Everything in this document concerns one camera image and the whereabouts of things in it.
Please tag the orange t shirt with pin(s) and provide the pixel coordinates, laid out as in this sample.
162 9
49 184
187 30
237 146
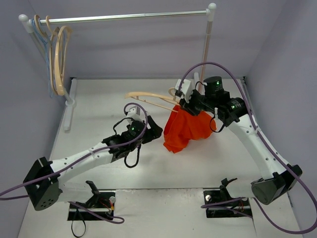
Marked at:
182 127

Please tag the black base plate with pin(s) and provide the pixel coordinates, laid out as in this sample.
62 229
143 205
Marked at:
101 205
218 206

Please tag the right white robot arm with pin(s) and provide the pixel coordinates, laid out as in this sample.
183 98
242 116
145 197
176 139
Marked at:
277 175

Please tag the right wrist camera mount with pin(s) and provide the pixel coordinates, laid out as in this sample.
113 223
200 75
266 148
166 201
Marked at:
184 88

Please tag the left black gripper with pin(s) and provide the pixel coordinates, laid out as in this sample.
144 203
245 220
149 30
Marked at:
150 129

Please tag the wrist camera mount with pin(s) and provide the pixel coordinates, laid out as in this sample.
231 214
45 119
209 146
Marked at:
133 114
184 88

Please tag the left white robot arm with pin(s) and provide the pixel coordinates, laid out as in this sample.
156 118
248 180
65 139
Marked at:
48 182

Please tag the wooden hanger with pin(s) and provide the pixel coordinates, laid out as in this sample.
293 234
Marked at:
58 43
53 62
145 97

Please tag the silver white clothes rack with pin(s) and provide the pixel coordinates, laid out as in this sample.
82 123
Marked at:
39 33

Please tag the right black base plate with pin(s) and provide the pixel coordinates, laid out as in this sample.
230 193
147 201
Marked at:
218 206

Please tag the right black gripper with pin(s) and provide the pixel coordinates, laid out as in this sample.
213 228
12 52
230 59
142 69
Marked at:
189 105

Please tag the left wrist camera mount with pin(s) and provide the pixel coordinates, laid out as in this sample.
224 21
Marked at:
133 114

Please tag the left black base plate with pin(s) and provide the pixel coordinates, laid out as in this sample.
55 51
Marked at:
101 205

